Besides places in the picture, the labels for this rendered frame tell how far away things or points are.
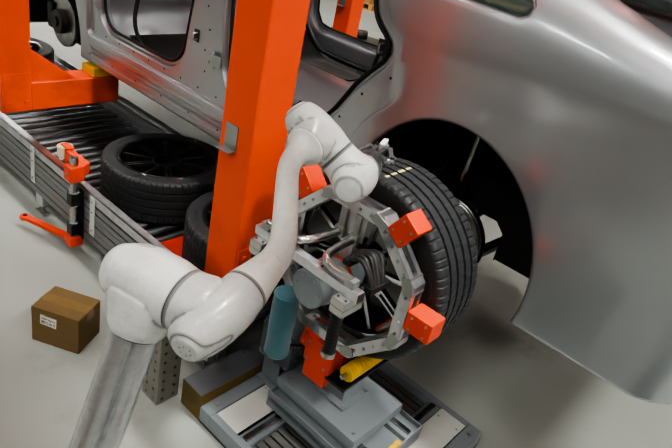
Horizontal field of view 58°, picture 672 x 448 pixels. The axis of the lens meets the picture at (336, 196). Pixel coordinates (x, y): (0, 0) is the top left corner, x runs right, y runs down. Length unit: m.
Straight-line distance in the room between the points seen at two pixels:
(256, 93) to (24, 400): 1.50
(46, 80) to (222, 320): 2.79
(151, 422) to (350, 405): 0.77
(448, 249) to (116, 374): 1.00
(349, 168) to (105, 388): 0.72
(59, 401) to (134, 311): 1.45
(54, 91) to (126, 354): 2.67
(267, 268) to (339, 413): 1.21
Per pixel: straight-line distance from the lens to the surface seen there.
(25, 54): 3.69
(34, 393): 2.71
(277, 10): 1.86
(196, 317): 1.16
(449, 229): 1.87
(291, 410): 2.43
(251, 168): 2.02
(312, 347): 2.15
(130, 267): 1.25
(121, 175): 3.15
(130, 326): 1.26
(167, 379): 2.56
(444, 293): 1.85
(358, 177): 1.48
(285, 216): 1.35
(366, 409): 2.43
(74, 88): 3.86
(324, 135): 1.49
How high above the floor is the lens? 1.92
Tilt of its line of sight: 26 degrees down
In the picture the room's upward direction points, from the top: 12 degrees clockwise
